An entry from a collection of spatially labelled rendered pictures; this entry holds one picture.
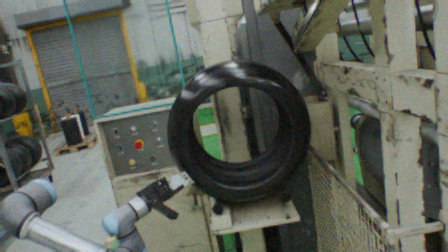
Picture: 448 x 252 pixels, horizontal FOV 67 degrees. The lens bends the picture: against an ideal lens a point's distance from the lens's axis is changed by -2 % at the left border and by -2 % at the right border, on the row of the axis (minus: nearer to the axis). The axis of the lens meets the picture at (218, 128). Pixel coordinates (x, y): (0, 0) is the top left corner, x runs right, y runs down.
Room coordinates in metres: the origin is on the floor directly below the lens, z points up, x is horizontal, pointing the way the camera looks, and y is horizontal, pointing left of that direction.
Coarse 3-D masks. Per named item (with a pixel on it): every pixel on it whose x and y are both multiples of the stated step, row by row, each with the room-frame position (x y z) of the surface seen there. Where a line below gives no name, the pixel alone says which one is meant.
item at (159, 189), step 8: (152, 184) 1.19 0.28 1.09; (160, 184) 1.20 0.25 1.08; (168, 184) 1.22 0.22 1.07; (144, 192) 1.17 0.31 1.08; (152, 192) 1.18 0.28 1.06; (160, 192) 1.18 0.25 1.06; (168, 192) 1.19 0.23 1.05; (144, 200) 1.14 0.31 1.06; (152, 200) 1.17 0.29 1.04; (160, 200) 1.18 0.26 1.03
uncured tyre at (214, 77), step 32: (224, 64) 1.31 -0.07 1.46; (256, 64) 1.31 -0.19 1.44; (192, 96) 1.27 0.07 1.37; (288, 96) 1.26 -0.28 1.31; (192, 128) 1.55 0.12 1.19; (288, 128) 1.53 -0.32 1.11; (192, 160) 1.27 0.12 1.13; (256, 160) 1.54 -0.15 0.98; (288, 160) 1.25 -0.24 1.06; (224, 192) 1.27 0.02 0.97; (256, 192) 1.27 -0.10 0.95
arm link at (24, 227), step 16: (0, 208) 1.03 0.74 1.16; (16, 208) 1.01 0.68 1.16; (32, 208) 1.06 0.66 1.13; (16, 224) 0.98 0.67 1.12; (32, 224) 0.99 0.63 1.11; (48, 224) 1.01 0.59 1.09; (32, 240) 0.98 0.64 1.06; (48, 240) 0.97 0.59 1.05; (64, 240) 0.97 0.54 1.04; (80, 240) 0.98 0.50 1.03
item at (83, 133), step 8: (80, 112) 7.92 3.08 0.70; (64, 120) 7.05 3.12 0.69; (72, 120) 7.08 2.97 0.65; (80, 120) 7.83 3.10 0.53; (64, 128) 7.03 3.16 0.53; (72, 128) 7.05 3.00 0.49; (80, 128) 7.55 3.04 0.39; (72, 136) 7.03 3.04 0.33; (80, 136) 7.17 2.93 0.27; (88, 136) 7.76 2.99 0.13; (96, 136) 8.09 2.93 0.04; (64, 144) 7.34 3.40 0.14; (72, 144) 7.02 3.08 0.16; (80, 144) 7.02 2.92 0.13; (88, 144) 7.04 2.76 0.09; (56, 152) 6.94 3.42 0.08
